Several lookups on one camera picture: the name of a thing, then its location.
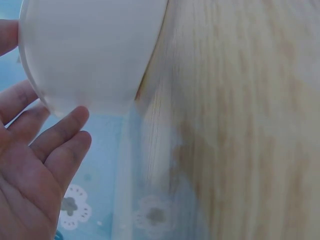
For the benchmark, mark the person's left hand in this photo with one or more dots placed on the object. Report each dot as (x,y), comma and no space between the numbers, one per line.
(27,175)

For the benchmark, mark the person's left thumb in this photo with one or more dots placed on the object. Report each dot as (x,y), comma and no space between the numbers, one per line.
(7,37)

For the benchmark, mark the white bowl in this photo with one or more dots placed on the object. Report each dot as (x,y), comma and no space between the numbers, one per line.
(90,50)

